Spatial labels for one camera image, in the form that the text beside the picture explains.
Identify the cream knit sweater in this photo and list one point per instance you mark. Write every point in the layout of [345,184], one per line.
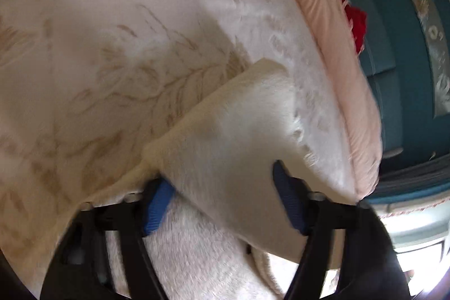
[226,234]

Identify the pink floral bedspread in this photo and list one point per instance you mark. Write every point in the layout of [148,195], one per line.
[87,84]

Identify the red cloth item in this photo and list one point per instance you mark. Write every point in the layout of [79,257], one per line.
[357,20]

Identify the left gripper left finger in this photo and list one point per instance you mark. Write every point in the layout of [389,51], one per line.
[81,269]

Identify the peach pink pillow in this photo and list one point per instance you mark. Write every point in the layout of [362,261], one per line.
[331,30]

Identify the teal wardrobe door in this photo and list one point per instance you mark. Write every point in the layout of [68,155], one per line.
[406,63]

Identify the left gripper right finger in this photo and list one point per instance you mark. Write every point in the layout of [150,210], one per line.
[367,263]

